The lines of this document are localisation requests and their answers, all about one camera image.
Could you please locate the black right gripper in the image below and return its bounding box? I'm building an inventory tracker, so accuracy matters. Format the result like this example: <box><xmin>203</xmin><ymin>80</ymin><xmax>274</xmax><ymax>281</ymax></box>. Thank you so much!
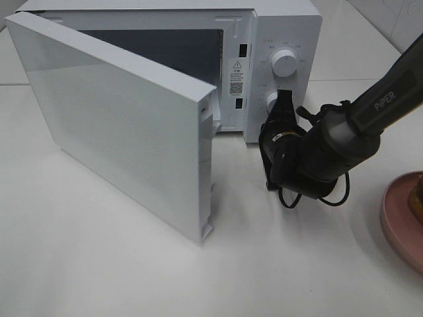
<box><xmin>258</xmin><ymin>89</ymin><xmax>305</xmax><ymax>190</ymax></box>

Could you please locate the white microwave door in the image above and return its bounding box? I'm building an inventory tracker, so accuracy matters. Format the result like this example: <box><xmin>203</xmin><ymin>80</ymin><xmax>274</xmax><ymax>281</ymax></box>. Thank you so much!
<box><xmin>6</xmin><ymin>12</ymin><xmax>219</xmax><ymax>243</ymax></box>

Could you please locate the burger with lettuce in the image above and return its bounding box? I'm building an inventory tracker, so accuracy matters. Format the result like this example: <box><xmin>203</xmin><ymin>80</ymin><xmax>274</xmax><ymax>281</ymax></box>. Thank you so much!
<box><xmin>408</xmin><ymin>174</ymin><xmax>422</xmax><ymax>222</ymax></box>

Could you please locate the pink round plate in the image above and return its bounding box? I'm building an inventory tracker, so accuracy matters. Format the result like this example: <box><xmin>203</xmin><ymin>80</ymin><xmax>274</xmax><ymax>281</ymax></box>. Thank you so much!
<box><xmin>380</xmin><ymin>171</ymin><xmax>422</xmax><ymax>273</ymax></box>

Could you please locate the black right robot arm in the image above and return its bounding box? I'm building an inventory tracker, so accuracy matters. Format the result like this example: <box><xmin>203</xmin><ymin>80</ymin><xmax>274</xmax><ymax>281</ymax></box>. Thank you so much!
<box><xmin>259</xmin><ymin>37</ymin><xmax>422</xmax><ymax>199</ymax></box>

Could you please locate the lower white dial knob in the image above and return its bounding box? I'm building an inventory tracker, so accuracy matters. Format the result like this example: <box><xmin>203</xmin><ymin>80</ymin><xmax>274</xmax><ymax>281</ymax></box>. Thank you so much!
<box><xmin>264</xmin><ymin>92</ymin><xmax>278</xmax><ymax>114</ymax></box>

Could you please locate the white dial knob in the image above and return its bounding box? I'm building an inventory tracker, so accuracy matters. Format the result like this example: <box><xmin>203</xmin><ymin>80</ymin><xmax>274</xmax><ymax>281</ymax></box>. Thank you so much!
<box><xmin>270</xmin><ymin>47</ymin><xmax>298</xmax><ymax>77</ymax></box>
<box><xmin>264</xmin><ymin>92</ymin><xmax>278</xmax><ymax>114</ymax></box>

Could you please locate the upper white dial knob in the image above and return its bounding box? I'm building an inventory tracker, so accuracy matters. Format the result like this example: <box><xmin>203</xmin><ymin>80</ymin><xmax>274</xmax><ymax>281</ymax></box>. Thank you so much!
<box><xmin>270</xmin><ymin>47</ymin><xmax>298</xmax><ymax>77</ymax></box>

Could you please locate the white warning label sticker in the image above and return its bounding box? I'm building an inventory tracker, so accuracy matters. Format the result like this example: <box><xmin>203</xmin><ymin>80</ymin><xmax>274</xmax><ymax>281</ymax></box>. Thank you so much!
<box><xmin>227</xmin><ymin>57</ymin><xmax>248</xmax><ymax>97</ymax></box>

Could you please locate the white microwave oven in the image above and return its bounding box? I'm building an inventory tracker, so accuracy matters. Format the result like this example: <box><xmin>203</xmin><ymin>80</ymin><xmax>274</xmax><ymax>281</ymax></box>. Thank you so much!
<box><xmin>17</xmin><ymin>1</ymin><xmax>322</xmax><ymax>143</ymax></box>

